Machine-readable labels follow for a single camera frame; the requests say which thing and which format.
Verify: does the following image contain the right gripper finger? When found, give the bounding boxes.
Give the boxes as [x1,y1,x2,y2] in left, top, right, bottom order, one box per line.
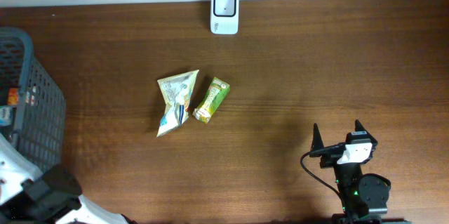
[311,123,324,151]
[354,119,366,132]

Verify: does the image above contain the green juice carton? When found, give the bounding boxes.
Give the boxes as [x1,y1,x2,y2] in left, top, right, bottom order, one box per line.
[193,77,230,124]

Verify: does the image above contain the cream snack bag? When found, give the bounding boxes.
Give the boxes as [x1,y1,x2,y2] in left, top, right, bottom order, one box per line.
[157,70,199,137]

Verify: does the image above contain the orange tissue pack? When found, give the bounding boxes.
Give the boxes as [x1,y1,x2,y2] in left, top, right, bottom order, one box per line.
[7,88,19,106]

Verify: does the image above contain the teal tissue pack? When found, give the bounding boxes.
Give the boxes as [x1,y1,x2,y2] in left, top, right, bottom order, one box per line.
[0,105,14,127]

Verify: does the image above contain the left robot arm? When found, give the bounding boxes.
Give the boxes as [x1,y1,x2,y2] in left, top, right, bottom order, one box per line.
[1,137,136,224]

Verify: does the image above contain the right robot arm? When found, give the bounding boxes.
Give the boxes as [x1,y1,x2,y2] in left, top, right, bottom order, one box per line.
[300,120,407,224]

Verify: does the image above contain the white barcode scanner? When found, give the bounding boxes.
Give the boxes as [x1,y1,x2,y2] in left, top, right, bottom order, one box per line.
[210,0,240,35]

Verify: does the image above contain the grey plastic mesh basket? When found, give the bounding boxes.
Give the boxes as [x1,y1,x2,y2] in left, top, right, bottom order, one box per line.
[1,27,66,172]

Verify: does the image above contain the right camera black cable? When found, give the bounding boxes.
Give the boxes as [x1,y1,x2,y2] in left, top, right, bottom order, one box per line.
[300,143,355,224]

